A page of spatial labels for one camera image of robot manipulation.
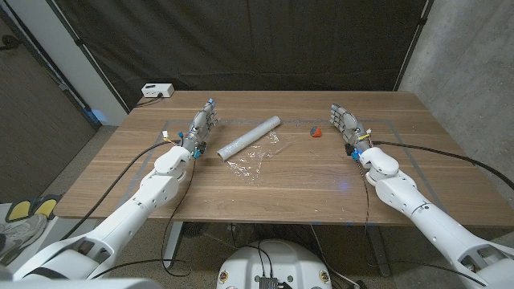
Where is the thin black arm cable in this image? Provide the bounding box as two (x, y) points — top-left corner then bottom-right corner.
(160, 158), (198, 278)
(355, 158), (370, 238)

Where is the white robot torso base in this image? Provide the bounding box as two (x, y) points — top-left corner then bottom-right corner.
(215, 239), (333, 289)

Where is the clear plastic wrap sheet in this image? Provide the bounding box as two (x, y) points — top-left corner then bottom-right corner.
(225, 130), (292, 181)

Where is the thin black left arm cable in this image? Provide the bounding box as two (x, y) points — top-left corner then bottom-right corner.
(160, 158), (198, 278)

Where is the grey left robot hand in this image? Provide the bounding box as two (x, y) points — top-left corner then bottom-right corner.
(181, 98), (220, 156)

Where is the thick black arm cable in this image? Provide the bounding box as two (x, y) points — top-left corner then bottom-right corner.
(59, 138), (182, 241)
(371, 140), (514, 192)

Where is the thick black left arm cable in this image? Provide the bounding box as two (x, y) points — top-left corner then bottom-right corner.
(59, 138), (182, 241)

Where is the grey table leg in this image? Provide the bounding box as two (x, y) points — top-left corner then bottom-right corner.
(367, 226), (391, 278)

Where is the yellow black foot pad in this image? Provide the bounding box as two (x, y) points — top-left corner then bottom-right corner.
(31, 194), (62, 220)
(4, 199), (33, 224)

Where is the plastic wrap roll tube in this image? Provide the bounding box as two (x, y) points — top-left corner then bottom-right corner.
(216, 115), (282, 162)

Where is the grey sneaker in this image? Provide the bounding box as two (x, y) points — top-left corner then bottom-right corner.
(0, 213), (48, 266)

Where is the black backdrop curtain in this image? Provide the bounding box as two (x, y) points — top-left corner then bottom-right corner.
(54, 0), (430, 112)

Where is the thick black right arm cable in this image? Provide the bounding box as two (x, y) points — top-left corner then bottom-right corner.
(371, 140), (514, 192)

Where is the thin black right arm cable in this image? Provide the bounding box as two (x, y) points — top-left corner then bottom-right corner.
(355, 158), (370, 238)

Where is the white power box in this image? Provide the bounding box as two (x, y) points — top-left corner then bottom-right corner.
(141, 83), (175, 99)

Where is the white table leg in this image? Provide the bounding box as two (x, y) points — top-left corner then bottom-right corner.
(162, 222), (185, 270)

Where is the black backdrop stand pole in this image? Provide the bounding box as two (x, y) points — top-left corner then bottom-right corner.
(46, 0), (132, 113)
(393, 0), (434, 92)

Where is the black power box cable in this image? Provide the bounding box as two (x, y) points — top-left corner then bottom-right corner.
(134, 92), (164, 108)

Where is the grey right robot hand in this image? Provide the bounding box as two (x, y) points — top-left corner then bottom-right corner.
(328, 103), (373, 156)

